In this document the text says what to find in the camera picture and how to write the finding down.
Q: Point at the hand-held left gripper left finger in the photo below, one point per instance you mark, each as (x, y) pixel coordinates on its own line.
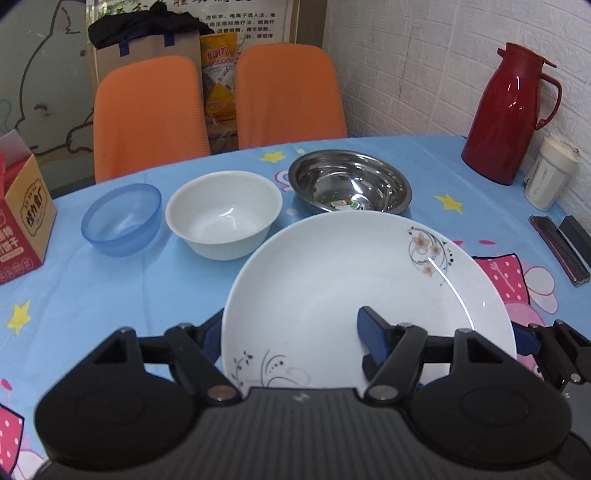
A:
(213, 336)

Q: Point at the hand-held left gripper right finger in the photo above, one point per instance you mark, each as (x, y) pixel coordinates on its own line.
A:
(372, 333)

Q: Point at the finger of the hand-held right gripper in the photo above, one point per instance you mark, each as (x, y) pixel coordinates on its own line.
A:
(526, 340)

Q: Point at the white floral plate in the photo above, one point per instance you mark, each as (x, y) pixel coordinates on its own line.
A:
(323, 295)

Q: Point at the blue printed tablecloth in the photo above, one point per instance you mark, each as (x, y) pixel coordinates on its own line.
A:
(138, 286)

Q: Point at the dark red phone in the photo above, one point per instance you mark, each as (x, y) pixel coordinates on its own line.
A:
(561, 256)

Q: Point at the black rectangular case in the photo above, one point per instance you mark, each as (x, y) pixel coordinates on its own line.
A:
(577, 235)

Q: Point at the white ceramic bowl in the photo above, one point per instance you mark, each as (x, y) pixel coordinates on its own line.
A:
(221, 217)

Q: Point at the blue plastic bowl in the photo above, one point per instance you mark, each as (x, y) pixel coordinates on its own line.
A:
(121, 221)

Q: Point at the stainless steel bowl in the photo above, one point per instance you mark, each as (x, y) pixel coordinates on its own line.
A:
(351, 182)

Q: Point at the white lidded tumbler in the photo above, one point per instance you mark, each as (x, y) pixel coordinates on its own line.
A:
(549, 177)

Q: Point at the red and tan carton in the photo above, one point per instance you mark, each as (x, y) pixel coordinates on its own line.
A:
(23, 221)

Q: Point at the red thermos jug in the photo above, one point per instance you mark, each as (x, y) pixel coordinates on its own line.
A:
(501, 115)

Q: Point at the orange chair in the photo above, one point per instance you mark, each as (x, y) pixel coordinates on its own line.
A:
(288, 94)
(147, 115)

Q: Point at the yellow snack bag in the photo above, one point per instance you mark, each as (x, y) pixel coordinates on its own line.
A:
(221, 83)

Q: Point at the cardboard box with black cloth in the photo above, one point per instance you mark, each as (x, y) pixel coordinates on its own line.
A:
(147, 48)

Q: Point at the frosted glass cartoon panel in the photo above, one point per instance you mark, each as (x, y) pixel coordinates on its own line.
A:
(41, 92)

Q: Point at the black cloth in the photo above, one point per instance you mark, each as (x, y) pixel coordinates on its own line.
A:
(147, 25)

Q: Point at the wall poster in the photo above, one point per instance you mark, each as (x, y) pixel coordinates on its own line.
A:
(240, 18)

